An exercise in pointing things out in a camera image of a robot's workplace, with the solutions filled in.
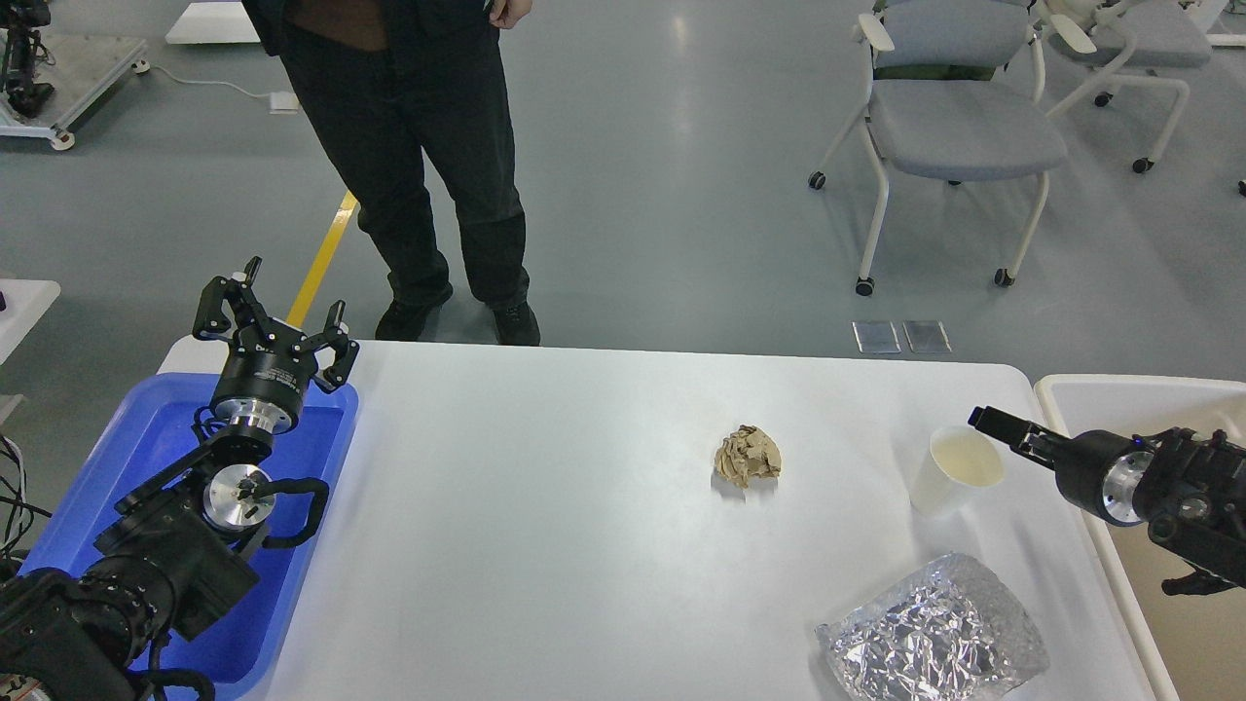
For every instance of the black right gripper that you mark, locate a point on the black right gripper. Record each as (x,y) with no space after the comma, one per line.
(1098,471)

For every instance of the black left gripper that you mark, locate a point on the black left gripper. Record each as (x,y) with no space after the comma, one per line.
(267,374)

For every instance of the white paper cup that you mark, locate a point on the white paper cup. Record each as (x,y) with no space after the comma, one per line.
(959,464)

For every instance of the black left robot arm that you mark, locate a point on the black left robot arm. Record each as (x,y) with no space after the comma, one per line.
(179,557)

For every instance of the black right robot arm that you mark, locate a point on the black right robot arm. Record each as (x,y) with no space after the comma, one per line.
(1187,488)

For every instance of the metal floor plate right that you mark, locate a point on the metal floor plate right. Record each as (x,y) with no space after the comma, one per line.
(927,337)

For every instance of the metal floor plate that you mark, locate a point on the metal floor plate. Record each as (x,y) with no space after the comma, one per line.
(875,337)
(927,337)

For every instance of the crumpled aluminium foil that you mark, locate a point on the crumpled aluminium foil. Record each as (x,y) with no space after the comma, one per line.
(951,630)

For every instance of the metal floor plate left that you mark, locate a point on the metal floor plate left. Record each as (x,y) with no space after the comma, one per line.
(875,337)

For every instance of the beige plastic bin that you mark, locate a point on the beige plastic bin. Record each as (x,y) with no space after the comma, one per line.
(1191,646)

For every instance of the white side table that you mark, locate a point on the white side table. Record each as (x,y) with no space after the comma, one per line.
(25,302)

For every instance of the person in black clothes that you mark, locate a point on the person in black clothes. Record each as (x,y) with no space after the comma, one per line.
(391,87)

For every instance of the crumpled brown paper ball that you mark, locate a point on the crumpled brown paper ball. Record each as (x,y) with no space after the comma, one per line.
(746,454)

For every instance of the white floor board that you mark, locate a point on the white floor board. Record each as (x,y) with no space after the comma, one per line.
(213,23)

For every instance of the wheeled equipment platform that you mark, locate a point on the wheeled equipment platform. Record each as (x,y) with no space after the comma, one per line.
(50,80)

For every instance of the white power adapter with cable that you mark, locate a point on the white power adapter with cable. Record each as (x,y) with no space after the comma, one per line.
(277,103)

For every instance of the grey chair white frame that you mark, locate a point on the grey chair white frame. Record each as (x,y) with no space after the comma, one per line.
(956,131)

